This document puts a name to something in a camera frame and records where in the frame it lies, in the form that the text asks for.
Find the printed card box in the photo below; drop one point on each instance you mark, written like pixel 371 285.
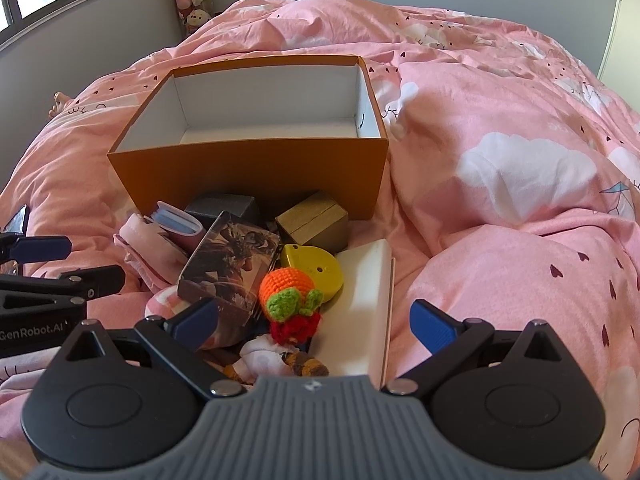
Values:
pixel 225 265

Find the pink cloud-print duvet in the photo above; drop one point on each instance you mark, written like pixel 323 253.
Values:
pixel 500 110

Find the white flat case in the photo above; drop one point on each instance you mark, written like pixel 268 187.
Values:
pixel 360 310

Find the white plush dog pink outfit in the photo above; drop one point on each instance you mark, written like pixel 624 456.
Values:
pixel 150 260

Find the orange crocheted toy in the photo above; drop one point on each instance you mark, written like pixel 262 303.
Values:
pixel 285 282

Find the grey small box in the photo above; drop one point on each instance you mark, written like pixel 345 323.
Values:
pixel 220 207

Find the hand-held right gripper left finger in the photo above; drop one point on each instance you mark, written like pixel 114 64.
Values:
pixel 196 319

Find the yellow round tape measure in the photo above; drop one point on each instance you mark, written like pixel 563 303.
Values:
pixel 312 267

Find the orange cardboard box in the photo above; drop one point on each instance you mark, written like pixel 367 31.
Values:
pixel 250 175

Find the person's foot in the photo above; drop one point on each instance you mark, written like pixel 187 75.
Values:
pixel 59 100

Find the white wardrobe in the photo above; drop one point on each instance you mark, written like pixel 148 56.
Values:
pixel 625 35

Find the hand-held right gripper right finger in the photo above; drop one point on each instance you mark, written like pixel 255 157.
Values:
pixel 432 327

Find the gold small box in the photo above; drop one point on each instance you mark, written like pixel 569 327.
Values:
pixel 310 225

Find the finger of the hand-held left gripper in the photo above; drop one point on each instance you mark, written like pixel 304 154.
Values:
pixel 95 280
pixel 42 249

